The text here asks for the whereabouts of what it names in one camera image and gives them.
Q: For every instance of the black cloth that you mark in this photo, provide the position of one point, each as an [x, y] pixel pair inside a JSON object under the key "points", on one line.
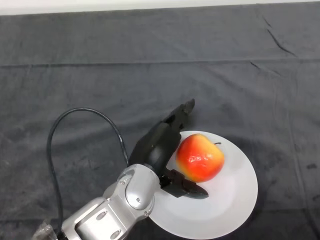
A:
{"points": [[100, 75]]}

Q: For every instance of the red yellow apple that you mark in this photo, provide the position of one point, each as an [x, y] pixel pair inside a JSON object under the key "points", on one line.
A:
{"points": [[198, 158]]}

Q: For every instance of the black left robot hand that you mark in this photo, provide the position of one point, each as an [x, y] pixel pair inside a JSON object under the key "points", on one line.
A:
{"points": [[157, 147]]}

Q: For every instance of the white round plate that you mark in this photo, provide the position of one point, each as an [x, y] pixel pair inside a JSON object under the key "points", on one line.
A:
{"points": [[225, 200]]}

